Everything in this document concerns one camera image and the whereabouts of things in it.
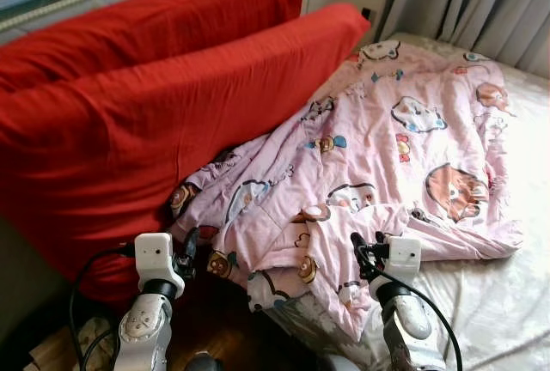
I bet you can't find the pink cartoon print blanket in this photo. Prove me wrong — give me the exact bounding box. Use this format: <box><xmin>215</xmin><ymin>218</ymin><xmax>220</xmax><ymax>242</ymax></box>
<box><xmin>168</xmin><ymin>39</ymin><xmax>525</xmax><ymax>344</ymax></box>

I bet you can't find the silver robot right leg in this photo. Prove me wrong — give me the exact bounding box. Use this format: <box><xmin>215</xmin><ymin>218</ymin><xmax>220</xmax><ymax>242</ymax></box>
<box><xmin>325</xmin><ymin>354</ymin><xmax>362</xmax><ymax>371</ymax></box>

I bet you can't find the large red cushion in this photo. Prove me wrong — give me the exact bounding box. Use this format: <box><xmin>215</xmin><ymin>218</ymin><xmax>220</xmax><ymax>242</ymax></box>
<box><xmin>0</xmin><ymin>0</ymin><xmax>309</xmax><ymax>93</ymax></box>
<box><xmin>0</xmin><ymin>2</ymin><xmax>372</xmax><ymax>307</ymax></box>

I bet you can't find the crumpled white paper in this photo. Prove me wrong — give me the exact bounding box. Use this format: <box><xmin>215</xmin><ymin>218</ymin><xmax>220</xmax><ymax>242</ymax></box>
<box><xmin>73</xmin><ymin>318</ymin><xmax>117</xmax><ymax>363</ymax></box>

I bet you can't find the beige floral bed sheet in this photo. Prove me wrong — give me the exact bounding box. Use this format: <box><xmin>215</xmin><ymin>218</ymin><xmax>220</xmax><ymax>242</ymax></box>
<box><xmin>258</xmin><ymin>32</ymin><xmax>550</xmax><ymax>371</ymax></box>

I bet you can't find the grey curtain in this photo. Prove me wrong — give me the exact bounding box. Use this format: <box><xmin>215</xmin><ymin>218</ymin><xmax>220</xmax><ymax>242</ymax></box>
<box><xmin>378</xmin><ymin>0</ymin><xmax>550</xmax><ymax>80</ymax></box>

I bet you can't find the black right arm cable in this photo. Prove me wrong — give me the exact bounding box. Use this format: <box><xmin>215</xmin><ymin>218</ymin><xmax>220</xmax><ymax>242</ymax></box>
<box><xmin>370</xmin><ymin>268</ymin><xmax>463</xmax><ymax>371</ymax></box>

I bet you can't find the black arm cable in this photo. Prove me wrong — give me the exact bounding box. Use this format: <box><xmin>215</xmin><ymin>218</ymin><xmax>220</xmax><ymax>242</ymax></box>
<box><xmin>69</xmin><ymin>246</ymin><xmax>137</xmax><ymax>371</ymax></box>
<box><xmin>370</xmin><ymin>268</ymin><xmax>463</xmax><ymax>371</ymax></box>

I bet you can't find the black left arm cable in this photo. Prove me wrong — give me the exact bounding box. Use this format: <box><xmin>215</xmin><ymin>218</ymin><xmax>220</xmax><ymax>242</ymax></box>
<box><xmin>69</xmin><ymin>246</ymin><xmax>137</xmax><ymax>371</ymax></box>

